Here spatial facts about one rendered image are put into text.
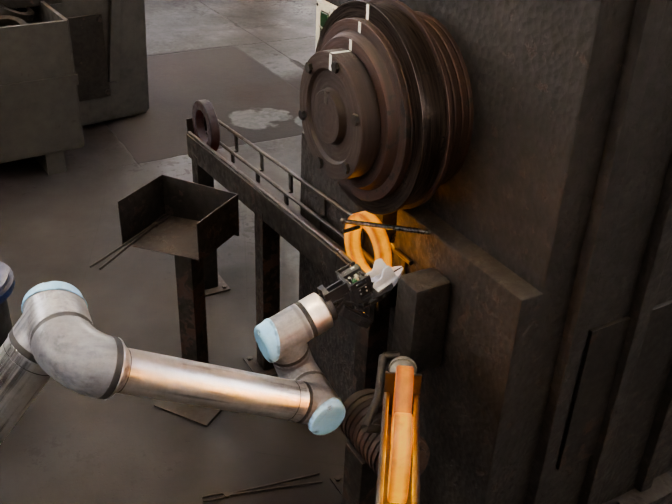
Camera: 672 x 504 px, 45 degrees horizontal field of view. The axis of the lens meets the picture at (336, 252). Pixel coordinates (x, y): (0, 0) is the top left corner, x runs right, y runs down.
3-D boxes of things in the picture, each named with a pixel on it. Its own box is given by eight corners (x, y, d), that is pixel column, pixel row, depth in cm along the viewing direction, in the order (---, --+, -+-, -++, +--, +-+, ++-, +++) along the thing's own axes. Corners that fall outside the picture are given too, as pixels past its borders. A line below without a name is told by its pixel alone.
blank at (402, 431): (413, 396, 147) (395, 394, 147) (413, 450, 133) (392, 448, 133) (406, 465, 153) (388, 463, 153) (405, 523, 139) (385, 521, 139)
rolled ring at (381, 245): (383, 234, 187) (395, 231, 189) (345, 200, 201) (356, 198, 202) (378, 300, 197) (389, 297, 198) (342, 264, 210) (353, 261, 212)
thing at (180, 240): (177, 366, 276) (161, 173, 239) (243, 390, 266) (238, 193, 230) (139, 401, 260) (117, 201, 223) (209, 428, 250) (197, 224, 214)
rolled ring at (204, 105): (209, 107, 272) (218, 106, 273) (189, 94, 286) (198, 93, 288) (213, 159, 280) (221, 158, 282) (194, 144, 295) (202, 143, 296)
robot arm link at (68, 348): (55, 347, 136) (360, 404, 175) (44, 307, 145) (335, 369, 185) (29, 401, 139) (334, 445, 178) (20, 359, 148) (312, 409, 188)
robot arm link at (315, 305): (322, 342, 183) (302, 320, 190) (340, 331, 184) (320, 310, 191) (312, 314, 177) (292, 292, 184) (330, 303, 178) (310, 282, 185)
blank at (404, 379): (414, 351, 161) (397, 350, 161) (413, 396, 147) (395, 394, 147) (407, 416, 167) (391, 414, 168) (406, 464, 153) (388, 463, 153)
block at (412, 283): (425, 347, 198) (435, 263, 185) (445, 365, 192) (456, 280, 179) (388, 359, 193) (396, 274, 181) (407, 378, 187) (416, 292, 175)
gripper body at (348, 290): (373, 274, 182) (327, 300, 178) (380, 301, 187) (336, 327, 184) (355, 258, 187) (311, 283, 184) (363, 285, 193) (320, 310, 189)
